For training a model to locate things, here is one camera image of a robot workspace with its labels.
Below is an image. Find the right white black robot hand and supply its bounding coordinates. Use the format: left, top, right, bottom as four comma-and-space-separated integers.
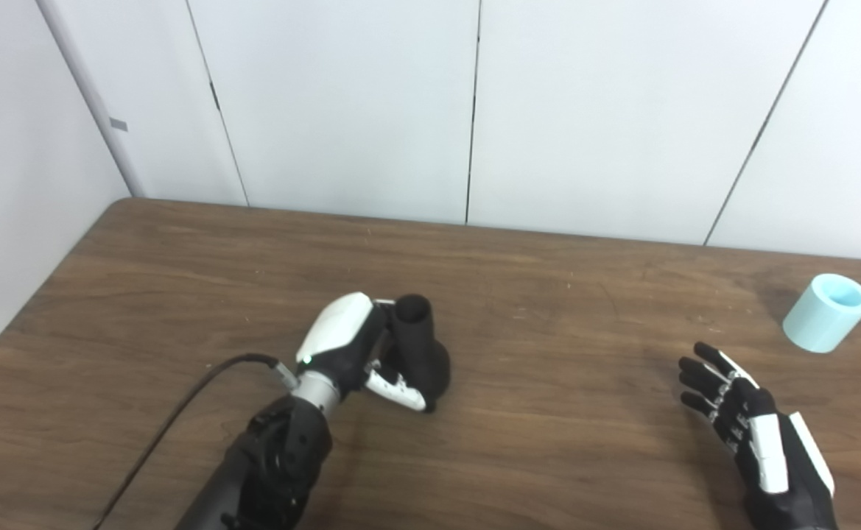
677, 341, 837, 530

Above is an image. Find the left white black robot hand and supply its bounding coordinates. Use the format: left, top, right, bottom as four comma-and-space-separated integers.
295, 291, 429, 413

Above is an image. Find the black flared nozzle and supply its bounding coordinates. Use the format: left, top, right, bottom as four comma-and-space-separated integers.
382, 294, 451, 413

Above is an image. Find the light-blue hose piece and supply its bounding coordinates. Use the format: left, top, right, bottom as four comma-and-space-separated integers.
782, 274, 861, 354

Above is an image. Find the white wall corner trim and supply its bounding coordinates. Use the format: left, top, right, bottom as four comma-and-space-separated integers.
36, 0, 144, 198

